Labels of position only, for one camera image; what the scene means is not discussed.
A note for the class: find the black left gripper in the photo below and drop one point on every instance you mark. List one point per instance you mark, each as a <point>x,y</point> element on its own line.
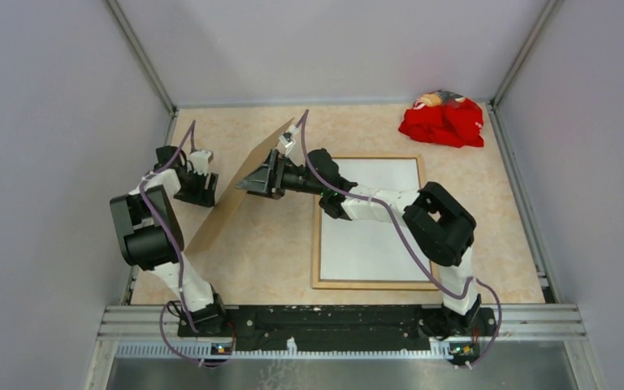
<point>204,197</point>

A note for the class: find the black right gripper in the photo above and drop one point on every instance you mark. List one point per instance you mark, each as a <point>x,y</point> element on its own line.
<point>269,178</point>

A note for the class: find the brown frame backing board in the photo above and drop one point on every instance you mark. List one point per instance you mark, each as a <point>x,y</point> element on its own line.
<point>228,204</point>

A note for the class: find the wooden picture frame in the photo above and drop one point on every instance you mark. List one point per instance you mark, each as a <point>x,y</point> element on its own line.
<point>371,285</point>

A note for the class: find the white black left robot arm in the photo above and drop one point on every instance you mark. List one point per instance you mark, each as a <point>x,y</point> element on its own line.
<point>150,236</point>

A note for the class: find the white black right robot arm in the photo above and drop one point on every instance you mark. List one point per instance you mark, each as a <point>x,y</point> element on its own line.
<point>437,231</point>

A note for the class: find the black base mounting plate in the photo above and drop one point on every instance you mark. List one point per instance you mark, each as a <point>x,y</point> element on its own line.
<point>340,328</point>

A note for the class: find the left controller board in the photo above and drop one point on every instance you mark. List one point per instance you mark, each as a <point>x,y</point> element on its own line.
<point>220,349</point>

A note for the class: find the controller board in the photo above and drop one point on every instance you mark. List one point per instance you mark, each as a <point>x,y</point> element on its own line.
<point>464,350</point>
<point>220,349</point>

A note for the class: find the red crumpled cloth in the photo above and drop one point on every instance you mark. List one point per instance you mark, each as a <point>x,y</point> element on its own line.
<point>444,118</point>

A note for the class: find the right controller board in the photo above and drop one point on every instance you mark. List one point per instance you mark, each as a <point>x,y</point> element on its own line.
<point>464,350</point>

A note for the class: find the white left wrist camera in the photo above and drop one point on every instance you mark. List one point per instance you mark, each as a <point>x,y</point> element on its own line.
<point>199,161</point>

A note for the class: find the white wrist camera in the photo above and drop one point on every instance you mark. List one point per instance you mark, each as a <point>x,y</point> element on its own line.
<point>287,141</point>
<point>199,161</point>

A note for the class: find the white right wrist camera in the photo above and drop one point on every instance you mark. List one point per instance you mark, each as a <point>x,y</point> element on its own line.
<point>287,141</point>

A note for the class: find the aluminium front rail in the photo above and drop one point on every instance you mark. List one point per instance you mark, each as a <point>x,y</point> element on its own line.
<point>518,322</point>

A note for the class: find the white toothed cable duct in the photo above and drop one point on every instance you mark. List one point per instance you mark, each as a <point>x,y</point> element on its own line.
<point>201,350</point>

